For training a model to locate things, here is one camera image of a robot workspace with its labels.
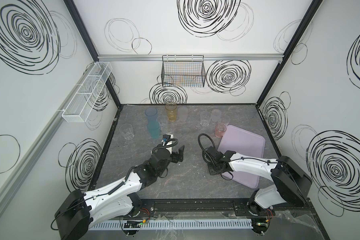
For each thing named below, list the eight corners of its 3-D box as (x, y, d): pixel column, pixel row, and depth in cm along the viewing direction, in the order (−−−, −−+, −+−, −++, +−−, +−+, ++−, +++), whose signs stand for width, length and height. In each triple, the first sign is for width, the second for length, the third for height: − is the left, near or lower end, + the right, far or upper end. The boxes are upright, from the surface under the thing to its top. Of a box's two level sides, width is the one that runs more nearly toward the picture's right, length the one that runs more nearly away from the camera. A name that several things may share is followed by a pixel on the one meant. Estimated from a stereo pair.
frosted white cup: (178, 122, 112) (178, 116, 107) (178, 112, 119) (178, 106, 113) (188, 122, 112) (188, 116, 107) (187, 112, 119) (188, 106, 113)
